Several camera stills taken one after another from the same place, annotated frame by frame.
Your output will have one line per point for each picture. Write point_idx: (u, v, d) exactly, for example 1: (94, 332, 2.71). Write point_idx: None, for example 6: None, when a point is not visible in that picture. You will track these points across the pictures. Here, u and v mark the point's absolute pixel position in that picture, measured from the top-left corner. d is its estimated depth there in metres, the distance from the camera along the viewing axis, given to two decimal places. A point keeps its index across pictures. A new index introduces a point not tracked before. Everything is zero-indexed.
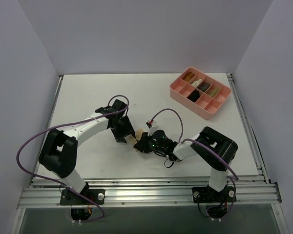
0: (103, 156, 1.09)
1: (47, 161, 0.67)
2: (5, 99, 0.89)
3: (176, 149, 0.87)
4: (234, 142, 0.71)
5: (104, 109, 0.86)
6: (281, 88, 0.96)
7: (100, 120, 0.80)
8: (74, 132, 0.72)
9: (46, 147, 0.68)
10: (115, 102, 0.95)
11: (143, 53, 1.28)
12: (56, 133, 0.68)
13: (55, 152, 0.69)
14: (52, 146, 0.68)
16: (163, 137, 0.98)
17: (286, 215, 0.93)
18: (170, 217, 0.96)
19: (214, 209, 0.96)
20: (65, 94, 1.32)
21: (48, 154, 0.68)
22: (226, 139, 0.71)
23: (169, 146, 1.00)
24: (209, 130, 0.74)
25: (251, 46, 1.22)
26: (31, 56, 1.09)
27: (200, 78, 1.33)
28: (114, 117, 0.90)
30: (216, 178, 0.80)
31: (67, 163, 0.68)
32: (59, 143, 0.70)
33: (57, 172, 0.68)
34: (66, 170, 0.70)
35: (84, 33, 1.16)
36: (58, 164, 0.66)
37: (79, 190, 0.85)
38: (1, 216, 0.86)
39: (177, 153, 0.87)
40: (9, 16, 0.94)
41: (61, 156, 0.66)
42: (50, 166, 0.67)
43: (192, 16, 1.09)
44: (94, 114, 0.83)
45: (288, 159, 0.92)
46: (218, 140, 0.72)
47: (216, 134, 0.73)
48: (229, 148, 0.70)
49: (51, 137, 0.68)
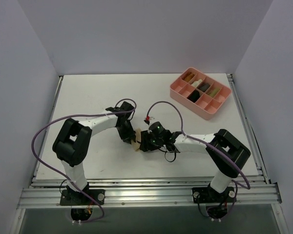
0: (103, 156, 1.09)
1: (61, 148, 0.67)
2: (5, 99, 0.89)
3: (178, 142, 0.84)
4: (248, 150, 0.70)
5: (114, 109, 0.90)
6: (281, 88, 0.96)
7: (111, 117, 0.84)
8: (88, 123, 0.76)
9: (60, 134, 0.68)
10: (123, 104, 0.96)
11: (143, 53, 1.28)
12: (72, 122, 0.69)
13: (69, 141, 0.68)
14: (68, 135, 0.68)
16: (158, 128, 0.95)
17: (286, 215, 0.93)
18: (170, 218, 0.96)
19: (214, 210, 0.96)
20: (65, 94, 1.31)
21: (62, 142, 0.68)
22: (242, 147, 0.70)
23: (166, 136, 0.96)
24: (227, 134, 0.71)
25: (251, 47, 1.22)
26: (31, 55, 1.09)
27: (200, 78, 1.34)
28: (122, 116, 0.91)
30: (219, 180, 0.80)
31: (80, 151, 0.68)
32: (73, 133, 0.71)
33: (70, 160, 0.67)
34: (78, 160, 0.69)
35: (84, 33, 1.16)
36: (72, 151, 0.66)
37: (81, 188, 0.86)
38: (1, 216, 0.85)
39: (177, 145, 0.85)
40: (9, 16, 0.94)
41: (75, 144, 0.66)
42: (63, 153, 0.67)
43: (192, 16, 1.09)
44: (105, 111, 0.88)
45: (288, 159, 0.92)
46: (234, 146, 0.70)
47: (233, 140, 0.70)
48: (243, 157, 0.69)
49: (67, 125, 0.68)
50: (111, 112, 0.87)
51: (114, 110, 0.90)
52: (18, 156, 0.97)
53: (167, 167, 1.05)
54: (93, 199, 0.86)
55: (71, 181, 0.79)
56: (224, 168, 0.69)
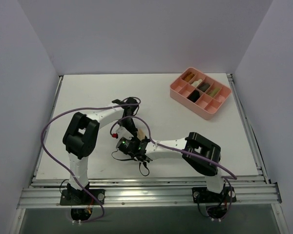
0: (102, 156, 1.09)
1: (71, 141, 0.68)
2: (5, 99, 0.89)
3: (149, 151, 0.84)
4: (218, 145, 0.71)
5: (120, 102, 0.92)
6: (281, 88, 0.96)
7: (117, 109, 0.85)
8: (96, 116, 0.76)
9: (70, 127, 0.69)
10: (128, 99, 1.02)
11: (143, 53, 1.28)
12: (80, 116, 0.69)
13: (78, 134, 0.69)
14: (76, 128, 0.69)
16: (124, 142, 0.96)
17: (286, 215, 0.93)
18: (170, 218, 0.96)
19: (214, 209, 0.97)
20: (65, 94, 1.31)
21: (72, 135, 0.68)
22: (213, 145, 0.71)
23: (135, 148, 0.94)
24: (197, 137, 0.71)
25: (251, 47, 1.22)
26: (31, 55, 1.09)
27: (200, 78, 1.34)
28: (128, 109, 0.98)
30: (211, 181, 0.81)
31: (90, 144, 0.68)
32: (82, 126, 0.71)
33: (79, 152, 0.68)
34: (87, 151, 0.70)
35: (84, 33, 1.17)
36: (80, 144, 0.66)
37: (84, 185, 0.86)
38: (1, 216, 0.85)
39: (149, 155, 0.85)
40: (9, 16, 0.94)
41: (84, 137, 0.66)
42: (72, 146, 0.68)
43: (192, 15, 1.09)
44: (111, 104, 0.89)
45: (288, 159, 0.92)
46: (206, 146, 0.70)
47: (204, 140, 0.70)
48: (216, 153, 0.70)
49: (75, 119, 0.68)
50: (117, 104, 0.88)
51: (120, 103, 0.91)
52: (19, 156, 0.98)
53: (166, 167, 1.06)
54: (94, 197, 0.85)
55: (74, 176, 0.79)
56: (205, 171, 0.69)
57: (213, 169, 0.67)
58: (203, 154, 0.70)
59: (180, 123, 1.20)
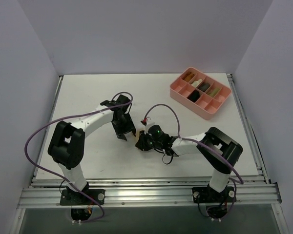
0: (103, 156, 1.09)
1: (56, 152, 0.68)
2: (5, 99, 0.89)
3: (175, 146, 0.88)
4: (239, 145, 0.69)
5: (109, 103, 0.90)
6: (281, 88, 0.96)
7: (105, 112, 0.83)
8: (81, 123, 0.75)
9: (54, 138, 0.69)
10: (119, 97, 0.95)
11: (143, 53, 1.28)
12: (64, 125, 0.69)
13: (63, 145, 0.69)
14: (61, 138, 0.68)
16: (158, 132, 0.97)
17: (286, 215, 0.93)
18: (170, 218, 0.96)
19: (214, 210, 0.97)
20: (64, 94, 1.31)
21: (56, 146, 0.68)
22: (232, 142, 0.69)
23: (165, 141, 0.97)
24: (216, 132, 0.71)
25: (251, 47, 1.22)
26: (31, 55, 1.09)
27: (200, 78, 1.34)
28: (118, 110, 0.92)
30: (217, 179, 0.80)
31: (76, 154, 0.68)
32: (67, 135, 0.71)
33: (66, 163, 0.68)
34: (75, 162, 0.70)
35: (84, 33, 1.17)
36: (66, 155, 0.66)
37: (80, 188, 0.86)
38: (1, 216, 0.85)
39: (176, 149, 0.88)
40: (9, 15, 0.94)
41: (69, 147, 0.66)
42: (58, 157, 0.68)
43: (192, 15, 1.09)
44: (99, 107, 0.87)
45: (288, 159, 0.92)
46: (224, 143, 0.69)
47: (223, 136, 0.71)
48: (234, 151, 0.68)
49: (59, 129, 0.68)
50: (107, 107, 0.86)
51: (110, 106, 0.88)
52: (18, 156, 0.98)
53: (167, 167, 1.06)
54: (93, 199, 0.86)
55: (70, 182, 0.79)
56: (219, 166, 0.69)
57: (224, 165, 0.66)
58: (221, 150, 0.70)
59: (180, 123, 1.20)
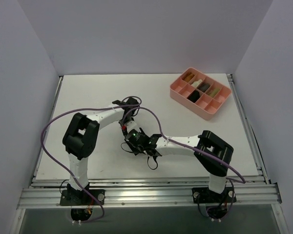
0: (103, 157, 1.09)
1: (71, 141, 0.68)
2: (5, 99, 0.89)
3: (159, 146, 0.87)
4: (230, 146, 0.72)
5: (120, 103, 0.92)
6: (281, 88, 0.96)
7: (117, 109, 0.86)
8: (96, 117, 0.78)
9: (70, 128, 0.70)
10: (129, 99, 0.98)
11: (143, 54, 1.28)
12: (80, 116, 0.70)
13: (78, 135, 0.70)
14: (76, 128, 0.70)
16: (134, 135, 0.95)
17: (286, 215, 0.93)
18: (170, 218, 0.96)
19: (214, 210, 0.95)
20: (64, 94, 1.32)
21: (72, 136, 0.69)
22: (225, 145, 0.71)
23: (144, 141, 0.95)
24: (211, 136, 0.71)
25: (251, 47, 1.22)
26: (30, 55, 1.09)
27: (200, 79, 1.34)
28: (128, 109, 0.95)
30: (215, 181, 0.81)
31: (89, 145, 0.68)
32: (82, 126, 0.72)
33: (78, 153, 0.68)
34: (88, 152, 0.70)
35: (84, 34, 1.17)
36: (80, 144, 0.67)
37: (84, 185, 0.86)
38: (1, 216, 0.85)
39: (160, 149, 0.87)
40: (10, 16, 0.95)
41: (84, 137, 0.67)
42: (72, 146, 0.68)
43: (192, 15, 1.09)
44: (111, 105, 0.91)
45: (288, 159, 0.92)
46: (219, 146, 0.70)
47: (217, 139, 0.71)
48: (228, 154, 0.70)
49: (76, 120, 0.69)
50: (117, 105, 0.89)
51: (120, 104, 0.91)
52: (18, 156, 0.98)
53: (167, 167, 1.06)
54: (94, 197, 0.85)
55: (73, 176, 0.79)
56: (216, 170, 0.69)
57: (223, 169, 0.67)
58: (215, 153, 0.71)
59: (179, 122, 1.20)
